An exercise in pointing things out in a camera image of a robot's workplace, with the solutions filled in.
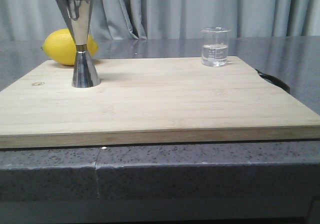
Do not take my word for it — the yellow lemon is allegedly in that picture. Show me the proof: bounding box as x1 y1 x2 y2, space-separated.
41 28 99 67

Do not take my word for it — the grey curtain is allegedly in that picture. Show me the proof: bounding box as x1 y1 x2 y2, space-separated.
0 0 320 41

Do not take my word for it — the steel double jigger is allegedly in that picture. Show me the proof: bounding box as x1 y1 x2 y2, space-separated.
55 0 101 88

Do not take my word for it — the wooden cutting board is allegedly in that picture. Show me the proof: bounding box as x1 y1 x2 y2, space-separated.
0 56 320 149

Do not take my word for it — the small glass beaker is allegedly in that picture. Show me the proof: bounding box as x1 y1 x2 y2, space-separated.
201 27 231 67

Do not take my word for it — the black board strap handle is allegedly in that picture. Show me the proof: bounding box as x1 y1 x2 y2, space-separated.
255 69 291 93

